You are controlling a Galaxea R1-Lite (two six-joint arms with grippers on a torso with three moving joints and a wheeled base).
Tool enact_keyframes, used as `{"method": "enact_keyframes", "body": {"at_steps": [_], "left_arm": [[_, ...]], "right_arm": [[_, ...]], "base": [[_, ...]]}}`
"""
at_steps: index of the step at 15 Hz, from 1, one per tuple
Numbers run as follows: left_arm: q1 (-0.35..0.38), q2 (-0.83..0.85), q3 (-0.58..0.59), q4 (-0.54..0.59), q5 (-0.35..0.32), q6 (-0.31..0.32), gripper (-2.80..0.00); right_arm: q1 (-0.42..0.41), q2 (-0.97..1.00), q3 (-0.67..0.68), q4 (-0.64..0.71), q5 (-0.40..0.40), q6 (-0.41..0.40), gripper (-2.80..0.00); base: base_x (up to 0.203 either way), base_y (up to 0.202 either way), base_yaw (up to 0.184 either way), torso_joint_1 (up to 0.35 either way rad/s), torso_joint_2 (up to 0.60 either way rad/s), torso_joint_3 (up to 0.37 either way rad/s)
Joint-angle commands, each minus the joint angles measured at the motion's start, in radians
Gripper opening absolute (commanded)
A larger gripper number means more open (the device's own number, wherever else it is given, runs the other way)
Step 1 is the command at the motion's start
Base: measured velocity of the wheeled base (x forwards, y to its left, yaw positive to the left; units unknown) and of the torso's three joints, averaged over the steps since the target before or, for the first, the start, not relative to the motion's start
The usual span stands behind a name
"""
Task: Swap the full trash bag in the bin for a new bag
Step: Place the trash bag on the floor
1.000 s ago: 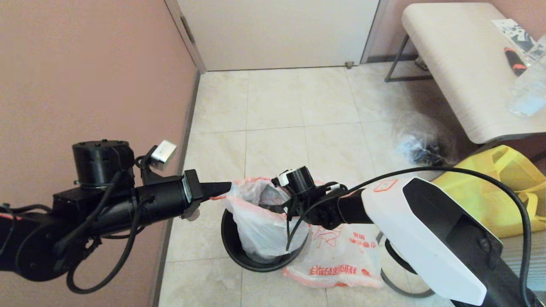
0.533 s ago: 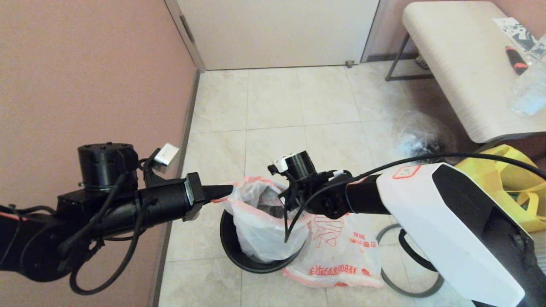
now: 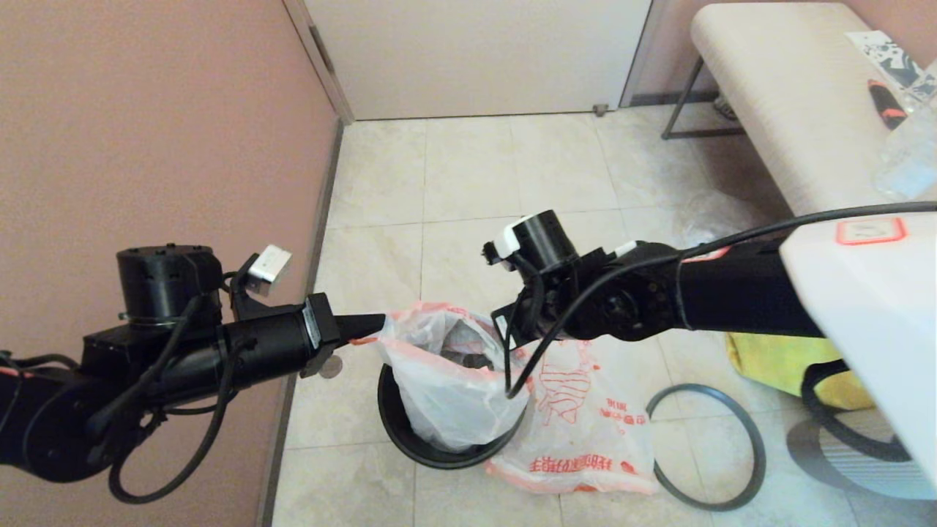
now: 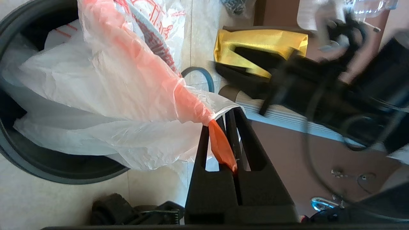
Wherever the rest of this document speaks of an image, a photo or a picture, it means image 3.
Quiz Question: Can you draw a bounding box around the white ribbed cylinder object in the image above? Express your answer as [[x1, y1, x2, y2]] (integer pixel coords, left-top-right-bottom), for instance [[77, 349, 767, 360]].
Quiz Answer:
[[787, 406, 937, 502]]

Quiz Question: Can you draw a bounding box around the white door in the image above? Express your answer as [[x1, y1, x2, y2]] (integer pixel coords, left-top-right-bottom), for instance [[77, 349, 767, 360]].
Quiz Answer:
[[304, 0, 652, 122]]

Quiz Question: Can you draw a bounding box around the clear plastic bottle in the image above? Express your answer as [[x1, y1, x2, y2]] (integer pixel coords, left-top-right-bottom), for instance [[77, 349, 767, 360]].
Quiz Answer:
[[875, 59, 937, 200]]

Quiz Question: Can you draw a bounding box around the clear bag with dark items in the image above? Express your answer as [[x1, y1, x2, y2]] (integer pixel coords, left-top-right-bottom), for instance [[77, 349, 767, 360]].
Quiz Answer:
[[677, 192, 788, 250]]

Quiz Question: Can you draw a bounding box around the short dark grey baseboard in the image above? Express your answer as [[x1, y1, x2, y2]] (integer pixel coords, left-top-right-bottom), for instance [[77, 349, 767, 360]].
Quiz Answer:
[[628, 89, 718, 109]]

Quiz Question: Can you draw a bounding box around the dark grey bin ring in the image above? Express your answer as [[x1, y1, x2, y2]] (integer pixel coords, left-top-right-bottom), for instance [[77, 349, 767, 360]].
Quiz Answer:
[[646, 383, 767, 512]]

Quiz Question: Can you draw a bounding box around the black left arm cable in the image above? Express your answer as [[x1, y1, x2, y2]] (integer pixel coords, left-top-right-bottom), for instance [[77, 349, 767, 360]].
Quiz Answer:
[[0, 293, 239, 506]]

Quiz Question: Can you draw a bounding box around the white plastic bag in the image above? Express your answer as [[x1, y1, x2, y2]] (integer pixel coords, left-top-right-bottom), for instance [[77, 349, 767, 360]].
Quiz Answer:
[[350, 302, 531, 453]]

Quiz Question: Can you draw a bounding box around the beige wood grain table top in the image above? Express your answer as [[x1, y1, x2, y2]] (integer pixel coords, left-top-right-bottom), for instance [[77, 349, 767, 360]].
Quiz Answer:
[[690, 4, 937, 217]]

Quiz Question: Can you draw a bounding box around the flat orange print plastic bag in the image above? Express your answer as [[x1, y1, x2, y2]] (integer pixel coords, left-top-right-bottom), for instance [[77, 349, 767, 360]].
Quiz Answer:
[[487, 337, 657, 495]]

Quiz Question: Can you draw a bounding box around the black and orange tool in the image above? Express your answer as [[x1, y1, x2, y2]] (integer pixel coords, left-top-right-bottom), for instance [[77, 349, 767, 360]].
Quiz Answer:
[[865, 79, 907, 131]]

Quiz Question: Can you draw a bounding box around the black round trash bin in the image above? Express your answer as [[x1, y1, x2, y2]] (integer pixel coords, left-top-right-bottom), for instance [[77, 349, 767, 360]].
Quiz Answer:
[[377, 362, 531, 469]]

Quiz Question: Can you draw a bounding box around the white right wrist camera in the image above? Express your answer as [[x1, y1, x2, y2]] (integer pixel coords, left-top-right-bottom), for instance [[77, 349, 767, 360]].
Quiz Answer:
[[493, 215, 540, 266]]

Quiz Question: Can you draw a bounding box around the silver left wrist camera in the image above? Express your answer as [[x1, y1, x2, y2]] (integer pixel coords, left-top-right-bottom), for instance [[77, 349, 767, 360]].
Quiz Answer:
[[245, 244, 294, 285]]

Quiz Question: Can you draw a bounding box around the long dark grey baseboard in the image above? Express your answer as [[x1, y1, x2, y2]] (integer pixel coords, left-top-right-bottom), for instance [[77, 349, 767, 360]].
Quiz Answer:
[[256, 119, 345, 527]]

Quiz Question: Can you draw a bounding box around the black and white printed leaflet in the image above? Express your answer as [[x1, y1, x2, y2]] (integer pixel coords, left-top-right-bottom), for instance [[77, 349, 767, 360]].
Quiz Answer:
[[843, 31, 925, 92]]

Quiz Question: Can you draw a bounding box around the yellow fabric tote bag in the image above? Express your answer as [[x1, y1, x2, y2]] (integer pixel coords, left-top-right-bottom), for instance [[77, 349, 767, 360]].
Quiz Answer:
[[725, 333, 876, 411]]

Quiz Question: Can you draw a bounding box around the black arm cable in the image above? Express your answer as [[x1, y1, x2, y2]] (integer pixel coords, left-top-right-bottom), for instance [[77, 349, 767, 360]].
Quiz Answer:
[[0, 293, 239, 506], [504, 201, 937, 463]]

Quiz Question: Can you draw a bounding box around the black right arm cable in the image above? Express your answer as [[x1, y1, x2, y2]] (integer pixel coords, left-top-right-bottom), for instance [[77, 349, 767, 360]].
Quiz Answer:
[[504, 201, 937, 463]]

